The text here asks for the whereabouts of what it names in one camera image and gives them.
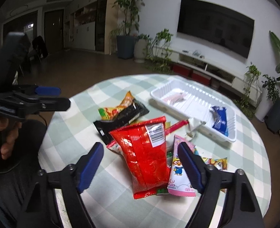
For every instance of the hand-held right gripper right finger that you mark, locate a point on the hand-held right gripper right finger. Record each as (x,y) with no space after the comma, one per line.
(189,168)

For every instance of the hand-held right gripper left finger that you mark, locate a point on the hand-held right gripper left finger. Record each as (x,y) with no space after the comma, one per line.
(91,168)

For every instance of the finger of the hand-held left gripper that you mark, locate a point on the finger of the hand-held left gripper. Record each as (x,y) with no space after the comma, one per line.
(48,91)
(52,104)

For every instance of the pink cartoon snack packet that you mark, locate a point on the pink cartoon snack packet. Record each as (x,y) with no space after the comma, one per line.
(179,173)

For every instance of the colourful cartoon snack packet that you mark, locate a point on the colourful cartoon snack packet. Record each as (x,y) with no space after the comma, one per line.
(214,162)

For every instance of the red and white snack packet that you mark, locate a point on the red and white snack packet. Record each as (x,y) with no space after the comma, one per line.
(113,147)

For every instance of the green striped snack packet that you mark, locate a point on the green striped snack packet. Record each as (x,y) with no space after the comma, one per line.
(162,191)

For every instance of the thin red snack packet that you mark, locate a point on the thin red snack packet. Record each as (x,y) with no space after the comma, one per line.
(175,127)

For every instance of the red snack bag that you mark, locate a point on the red snack bag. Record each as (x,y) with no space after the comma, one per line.
(142,156)

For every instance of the orange and green snack packet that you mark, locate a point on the orange and green snack packet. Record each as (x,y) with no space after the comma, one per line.
(116,109)

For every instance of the white plastic tray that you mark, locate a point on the white plastic tray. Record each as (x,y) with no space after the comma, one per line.
(197,104)

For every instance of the black snack packet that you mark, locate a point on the black snack packet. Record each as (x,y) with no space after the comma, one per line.
(128,114)

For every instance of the person's left hand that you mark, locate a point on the person's left hand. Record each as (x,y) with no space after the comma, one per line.
(7,137)

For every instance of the dark jacket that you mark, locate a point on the dark jacket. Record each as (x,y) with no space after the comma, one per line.
(40,46)

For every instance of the dark wooden door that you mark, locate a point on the dark wooden door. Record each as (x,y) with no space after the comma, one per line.
(54,30)

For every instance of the blue snack packet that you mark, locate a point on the blue snack packet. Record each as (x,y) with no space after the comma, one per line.
(219,121)

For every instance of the tall plant in grey-blue pot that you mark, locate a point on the tall plant in grey-blue pot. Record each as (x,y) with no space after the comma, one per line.
(127,45)

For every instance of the red storage box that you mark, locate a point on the red storage box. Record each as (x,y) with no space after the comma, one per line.
(181,70)
(201,76)

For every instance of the bushy plant in white pot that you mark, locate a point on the bushy plant in white pot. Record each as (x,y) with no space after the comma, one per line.
(264,104)

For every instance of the small plant in white pot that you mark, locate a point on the small plant in white pot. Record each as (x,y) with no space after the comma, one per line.
(140,52)

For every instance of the white television cabinet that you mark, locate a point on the white television cabinet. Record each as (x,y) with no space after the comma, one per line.
(216,70)

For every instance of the large-leaf plant in dark pot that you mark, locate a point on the large-leaf plant in dark pot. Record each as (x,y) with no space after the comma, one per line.
(279,114)

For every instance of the hanging vine plant on cabinet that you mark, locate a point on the hanging vine plant on cabinet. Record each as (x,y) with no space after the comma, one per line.
(250,80)

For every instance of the small clutter on cabinet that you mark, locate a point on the small clutter on cabinet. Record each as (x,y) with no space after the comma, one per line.
(194,53)

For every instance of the trailing green vine plant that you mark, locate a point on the trailing green vine plant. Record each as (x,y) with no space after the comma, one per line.
(162,45)

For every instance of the white wall cabinet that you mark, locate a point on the white wall cabinet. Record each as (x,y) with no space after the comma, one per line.
(85,28)

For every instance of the black wall television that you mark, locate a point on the black wall television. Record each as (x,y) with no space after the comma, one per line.
(213,26)

